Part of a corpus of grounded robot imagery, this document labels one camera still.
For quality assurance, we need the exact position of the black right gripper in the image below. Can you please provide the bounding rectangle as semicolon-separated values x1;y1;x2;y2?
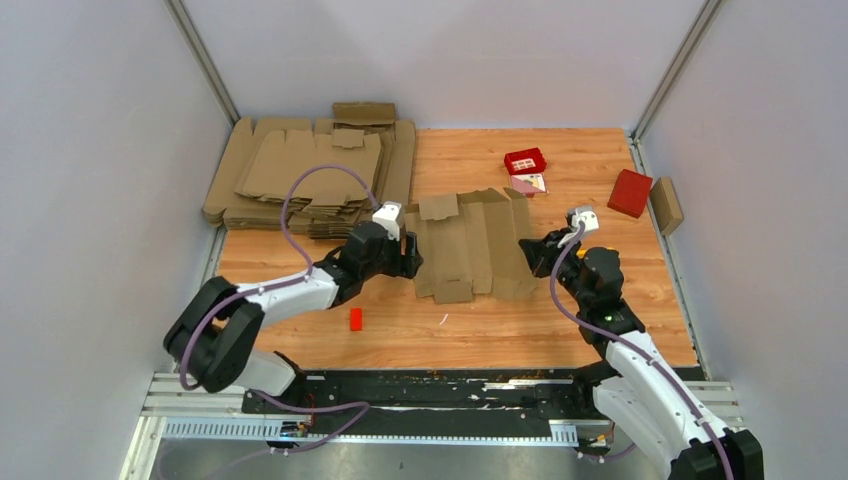
518;228;591;309

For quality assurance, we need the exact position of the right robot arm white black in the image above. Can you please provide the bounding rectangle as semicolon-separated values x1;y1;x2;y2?
518;226;765;479

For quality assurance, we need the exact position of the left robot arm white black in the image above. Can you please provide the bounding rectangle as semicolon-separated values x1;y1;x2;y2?
163;221;423;413

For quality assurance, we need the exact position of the red box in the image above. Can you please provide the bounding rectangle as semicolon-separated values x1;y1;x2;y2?
607;169;653;219

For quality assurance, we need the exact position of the small brown cardboard box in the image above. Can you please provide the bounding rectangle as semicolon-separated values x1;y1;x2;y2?
649;177;684;236

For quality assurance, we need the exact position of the clear case with shapes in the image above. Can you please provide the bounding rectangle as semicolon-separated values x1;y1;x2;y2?
509;173;548;198

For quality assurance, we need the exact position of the small red block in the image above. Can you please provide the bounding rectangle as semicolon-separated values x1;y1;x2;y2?
349;307;364;332

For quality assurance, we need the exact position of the red plastic basket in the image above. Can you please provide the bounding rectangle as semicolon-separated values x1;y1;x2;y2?
504;147;547;175

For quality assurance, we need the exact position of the stack of flat cardboard blanks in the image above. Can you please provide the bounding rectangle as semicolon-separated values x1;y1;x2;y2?
202;102;417;239

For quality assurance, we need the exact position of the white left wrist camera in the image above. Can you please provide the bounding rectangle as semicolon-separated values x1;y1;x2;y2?
371;201;404;241

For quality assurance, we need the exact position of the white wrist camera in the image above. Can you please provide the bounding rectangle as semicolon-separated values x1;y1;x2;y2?
566;205;599;235
371;201;404;241

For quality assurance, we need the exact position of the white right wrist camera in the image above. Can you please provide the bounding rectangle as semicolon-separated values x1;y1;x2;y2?
566;205;599;235

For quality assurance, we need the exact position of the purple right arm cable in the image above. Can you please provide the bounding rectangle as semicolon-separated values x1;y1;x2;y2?
549;221;737;480

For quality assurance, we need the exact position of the aluminium frame rail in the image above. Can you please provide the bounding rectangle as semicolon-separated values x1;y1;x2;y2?
119;372;747;480

